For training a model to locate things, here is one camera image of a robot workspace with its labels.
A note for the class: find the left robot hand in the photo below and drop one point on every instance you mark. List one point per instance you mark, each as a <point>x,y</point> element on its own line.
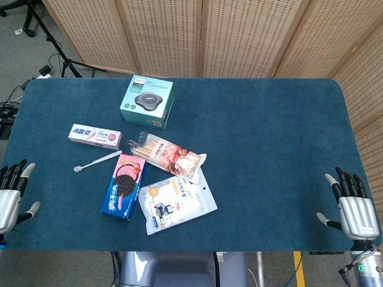
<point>8,204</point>

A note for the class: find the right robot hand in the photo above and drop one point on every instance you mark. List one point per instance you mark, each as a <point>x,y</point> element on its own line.
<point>356,213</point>

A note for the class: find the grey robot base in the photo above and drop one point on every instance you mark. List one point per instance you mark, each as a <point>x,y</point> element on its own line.
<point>182,269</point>

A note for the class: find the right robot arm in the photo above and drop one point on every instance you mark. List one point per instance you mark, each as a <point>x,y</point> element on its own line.
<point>369,263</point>

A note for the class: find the white toothbrush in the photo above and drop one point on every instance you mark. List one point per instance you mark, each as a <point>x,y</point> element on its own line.
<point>97,161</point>

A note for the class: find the white toothpaste box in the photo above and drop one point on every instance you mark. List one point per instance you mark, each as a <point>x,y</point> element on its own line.
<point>95,137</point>

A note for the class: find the blue Oreo cookie box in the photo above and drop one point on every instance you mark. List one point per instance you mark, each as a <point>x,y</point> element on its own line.
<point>124,186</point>

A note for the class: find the black power adapter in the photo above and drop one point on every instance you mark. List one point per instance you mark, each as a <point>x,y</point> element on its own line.
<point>45,70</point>

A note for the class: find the black tripod stand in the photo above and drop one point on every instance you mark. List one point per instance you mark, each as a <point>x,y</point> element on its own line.
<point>57,51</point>

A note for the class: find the white disposable gloves packet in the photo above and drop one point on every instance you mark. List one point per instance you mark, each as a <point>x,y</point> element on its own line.
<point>176,201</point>

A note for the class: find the biscuit stick packet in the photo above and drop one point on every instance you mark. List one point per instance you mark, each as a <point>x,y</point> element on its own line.
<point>169,152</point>

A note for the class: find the blue table mat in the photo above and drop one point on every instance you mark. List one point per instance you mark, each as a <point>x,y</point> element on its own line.
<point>191,167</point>

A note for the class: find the teal speakerphone box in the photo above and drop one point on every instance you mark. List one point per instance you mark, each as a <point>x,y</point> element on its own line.
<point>147,101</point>

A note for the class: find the black office chair base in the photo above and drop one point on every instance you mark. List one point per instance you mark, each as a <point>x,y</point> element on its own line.
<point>18,15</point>

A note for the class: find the wicker folding screen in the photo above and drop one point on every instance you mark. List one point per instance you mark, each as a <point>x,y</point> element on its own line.
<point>239,42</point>

